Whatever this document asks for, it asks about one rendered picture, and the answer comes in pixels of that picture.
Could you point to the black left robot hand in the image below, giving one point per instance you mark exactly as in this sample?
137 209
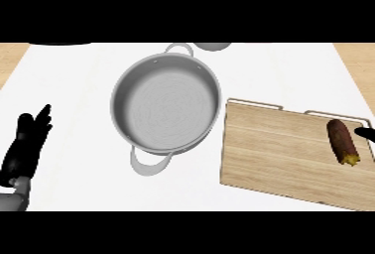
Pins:
23 149

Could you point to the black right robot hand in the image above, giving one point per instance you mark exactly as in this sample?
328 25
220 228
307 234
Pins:
366 133

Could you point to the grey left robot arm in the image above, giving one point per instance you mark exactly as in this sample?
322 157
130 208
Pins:
13 198

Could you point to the brown sweet potato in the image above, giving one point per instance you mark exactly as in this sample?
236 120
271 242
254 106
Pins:
342 141

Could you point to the grey round object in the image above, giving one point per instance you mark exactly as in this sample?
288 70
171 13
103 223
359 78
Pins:
212 46

